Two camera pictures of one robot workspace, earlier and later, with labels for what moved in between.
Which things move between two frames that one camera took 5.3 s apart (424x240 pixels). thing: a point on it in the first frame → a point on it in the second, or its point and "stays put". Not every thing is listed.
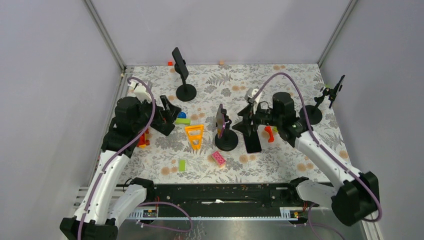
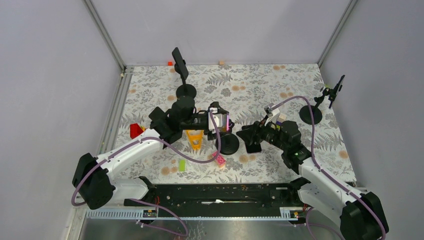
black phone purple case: x=252 y=142 stays put
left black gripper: x=170 y=108 → x=219 y=109
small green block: x=182 y=165 stays put
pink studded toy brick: x=219 y=159 stays put
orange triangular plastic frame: x=197 y=127 stays put
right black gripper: x=244 y=127 → x=258 y=129
